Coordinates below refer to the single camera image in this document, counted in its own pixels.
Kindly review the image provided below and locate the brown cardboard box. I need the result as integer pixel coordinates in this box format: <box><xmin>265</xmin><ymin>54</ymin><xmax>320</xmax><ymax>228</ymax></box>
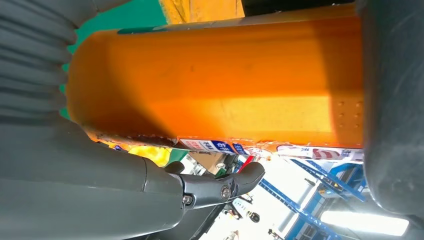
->
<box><xmin>188</xmin><ymin>151</ymin><xmax>227</xmax><ymax>175</ymax></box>

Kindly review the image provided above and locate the blue steel rack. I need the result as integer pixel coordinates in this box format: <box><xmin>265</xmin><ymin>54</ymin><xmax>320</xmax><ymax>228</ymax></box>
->
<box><xmin>258</xmin><ymin>158</ymin><xmax>367</xmax><ymax>240</ymax></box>

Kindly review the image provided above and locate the ceiling light strip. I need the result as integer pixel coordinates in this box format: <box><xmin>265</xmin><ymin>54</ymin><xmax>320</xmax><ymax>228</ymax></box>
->
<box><xmin>320</xmin><ymin>210</ymin><xmax>410</xmax><ymax>237</ymax></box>

